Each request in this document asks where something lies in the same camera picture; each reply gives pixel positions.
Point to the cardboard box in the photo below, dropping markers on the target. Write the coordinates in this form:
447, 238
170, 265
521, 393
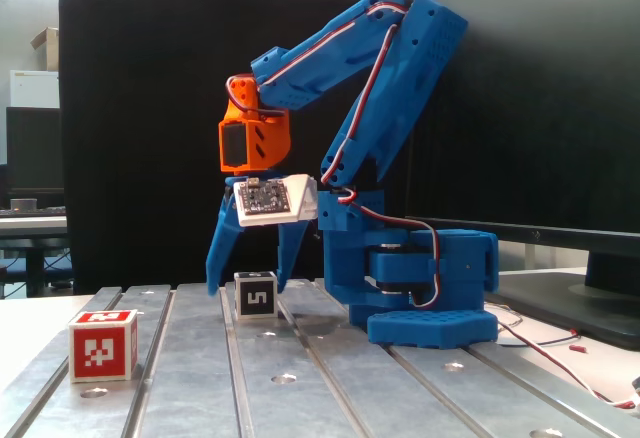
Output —
49, 48

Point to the black cube with number five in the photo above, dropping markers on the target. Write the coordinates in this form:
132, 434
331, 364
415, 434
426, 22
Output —
256, 300

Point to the blue and orange robot arm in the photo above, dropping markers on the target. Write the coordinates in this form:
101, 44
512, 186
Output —
450, 268

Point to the dark keyboard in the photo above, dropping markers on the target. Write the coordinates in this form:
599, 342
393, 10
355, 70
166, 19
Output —
35, 211

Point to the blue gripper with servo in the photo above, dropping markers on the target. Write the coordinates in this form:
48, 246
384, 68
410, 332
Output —
226, 218

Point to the black Dell monitor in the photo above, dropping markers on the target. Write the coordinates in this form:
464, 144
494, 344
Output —
550, 83

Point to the small red connector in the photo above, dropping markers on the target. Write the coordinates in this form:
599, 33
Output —
577, 348

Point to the white cabinet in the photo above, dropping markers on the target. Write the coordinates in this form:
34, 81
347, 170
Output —
35, 89

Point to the grey round object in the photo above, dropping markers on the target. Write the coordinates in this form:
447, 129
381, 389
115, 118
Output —
23, 205

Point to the white background desk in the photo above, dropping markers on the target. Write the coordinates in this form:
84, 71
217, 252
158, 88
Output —
30, 225

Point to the aluminium slotted base plate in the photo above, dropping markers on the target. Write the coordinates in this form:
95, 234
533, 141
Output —
325, 398

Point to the red cube with white marker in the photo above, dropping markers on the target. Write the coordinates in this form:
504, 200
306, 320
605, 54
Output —
100, 353

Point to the white camera mount with board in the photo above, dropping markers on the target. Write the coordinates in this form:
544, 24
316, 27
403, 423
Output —
300, 203

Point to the black background monitor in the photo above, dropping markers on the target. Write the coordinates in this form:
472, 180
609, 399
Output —
35, 148

